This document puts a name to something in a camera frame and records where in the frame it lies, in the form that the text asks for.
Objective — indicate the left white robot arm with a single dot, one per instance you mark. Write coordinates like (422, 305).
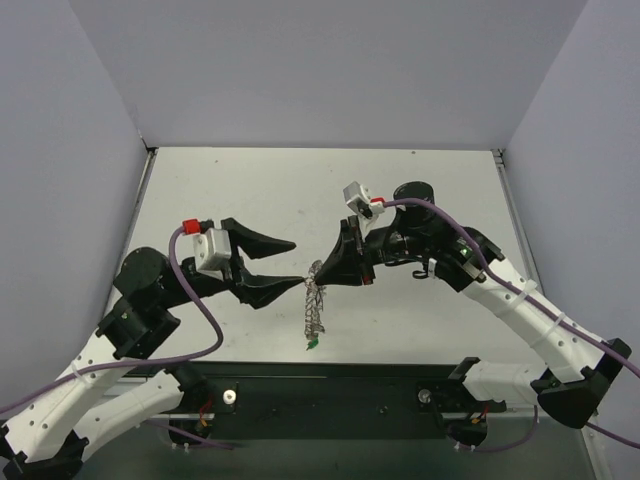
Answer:
(114, 383)

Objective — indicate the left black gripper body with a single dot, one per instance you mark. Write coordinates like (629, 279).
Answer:
(237, 270)

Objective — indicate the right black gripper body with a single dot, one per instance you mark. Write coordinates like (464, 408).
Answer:
(361, 257)

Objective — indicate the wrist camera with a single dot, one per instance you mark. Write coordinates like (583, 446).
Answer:
(212, 247)
(366, 208)

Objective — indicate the aluminium frame rail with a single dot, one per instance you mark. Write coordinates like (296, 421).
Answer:
(524, 247)

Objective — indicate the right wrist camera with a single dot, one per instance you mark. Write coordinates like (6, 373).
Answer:
(366, 208)

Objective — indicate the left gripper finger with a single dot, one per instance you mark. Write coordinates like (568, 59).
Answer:
(259, 291)
(255, 245)

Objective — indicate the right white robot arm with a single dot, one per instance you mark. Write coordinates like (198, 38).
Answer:
(578, 367)

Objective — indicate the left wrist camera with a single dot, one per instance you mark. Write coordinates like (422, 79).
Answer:
(212, 247)

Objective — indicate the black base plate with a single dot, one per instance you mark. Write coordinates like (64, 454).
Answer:
(325, 401)

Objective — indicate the green key tag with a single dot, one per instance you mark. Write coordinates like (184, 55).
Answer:
(312, 344)

